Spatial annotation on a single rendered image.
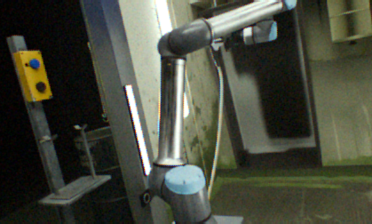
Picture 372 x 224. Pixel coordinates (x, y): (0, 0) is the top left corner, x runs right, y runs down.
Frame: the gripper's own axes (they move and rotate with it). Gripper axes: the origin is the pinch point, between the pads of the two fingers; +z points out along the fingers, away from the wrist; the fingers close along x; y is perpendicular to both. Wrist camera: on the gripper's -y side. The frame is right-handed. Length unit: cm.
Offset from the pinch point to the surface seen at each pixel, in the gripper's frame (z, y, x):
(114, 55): 62, -5, -5
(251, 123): -3, 91, 40
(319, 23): -65, 63, 165
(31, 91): 78, -14, -58
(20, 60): 80, -28, -53
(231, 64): 5, 40, 50
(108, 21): 63, -24, 5
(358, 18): -94, 51, 125
